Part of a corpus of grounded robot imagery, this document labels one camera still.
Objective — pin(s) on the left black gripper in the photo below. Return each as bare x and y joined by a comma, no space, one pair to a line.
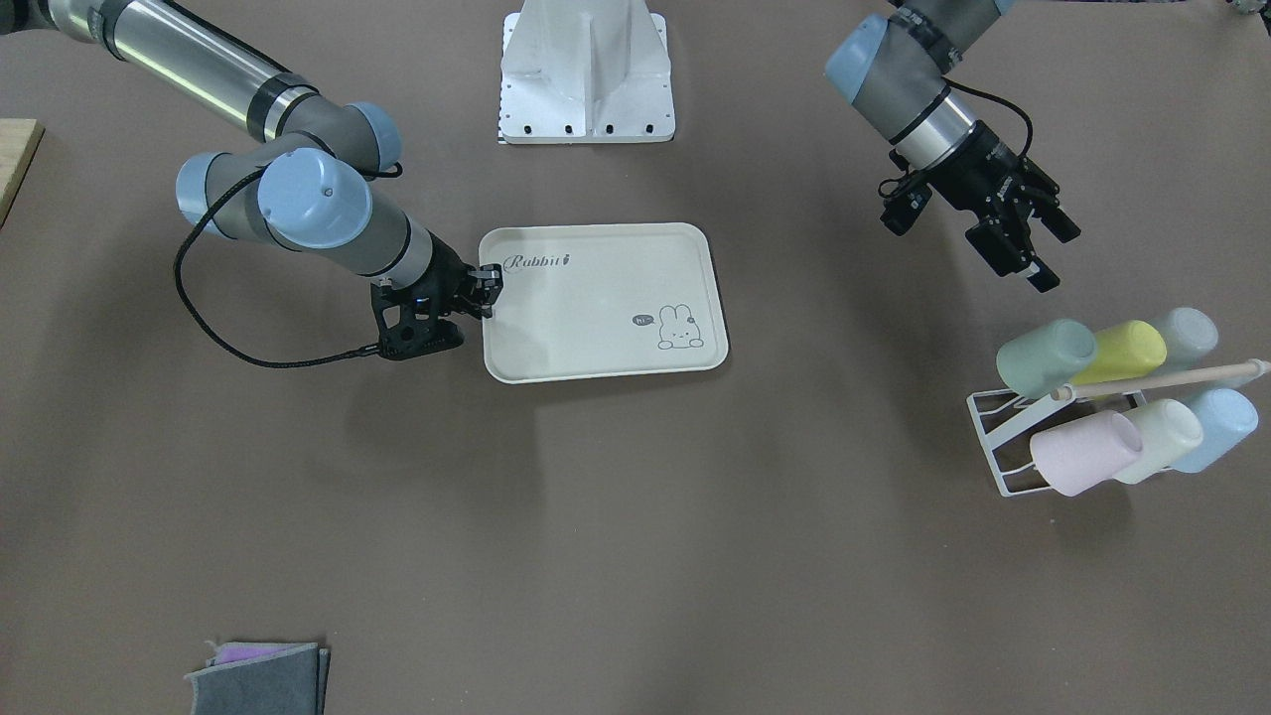
977,172

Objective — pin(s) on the white wire cup rack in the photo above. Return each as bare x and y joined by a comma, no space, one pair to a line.
1004,422

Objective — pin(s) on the yellow cup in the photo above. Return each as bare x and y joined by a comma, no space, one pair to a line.
1128,350

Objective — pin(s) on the green cup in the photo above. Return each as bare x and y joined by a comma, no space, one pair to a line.
1039,361

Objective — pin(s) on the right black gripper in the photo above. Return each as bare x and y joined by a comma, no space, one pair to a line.
450,273

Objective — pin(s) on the grey folded cloth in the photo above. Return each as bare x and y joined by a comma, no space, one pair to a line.
262,678

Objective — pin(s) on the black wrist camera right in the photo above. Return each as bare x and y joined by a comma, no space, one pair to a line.
402,333

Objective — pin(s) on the cream rabbit tray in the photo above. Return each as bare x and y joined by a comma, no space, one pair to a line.
600,301

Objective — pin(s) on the light blue cup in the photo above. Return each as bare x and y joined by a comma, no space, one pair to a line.
1227,417

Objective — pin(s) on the pink cup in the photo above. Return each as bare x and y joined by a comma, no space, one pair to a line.
1080,454

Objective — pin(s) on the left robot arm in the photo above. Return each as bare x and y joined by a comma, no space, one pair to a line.
894,71

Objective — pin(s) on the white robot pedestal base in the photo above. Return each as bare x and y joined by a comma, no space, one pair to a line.
585,72

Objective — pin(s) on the grey-white cup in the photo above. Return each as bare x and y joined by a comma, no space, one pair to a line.
1189,335

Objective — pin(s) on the wooden cutting board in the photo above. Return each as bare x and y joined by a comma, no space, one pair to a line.
20,138

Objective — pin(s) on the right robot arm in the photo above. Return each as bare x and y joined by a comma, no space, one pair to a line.
306,184

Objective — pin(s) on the cream cup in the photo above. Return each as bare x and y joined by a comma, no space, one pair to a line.
1168,430

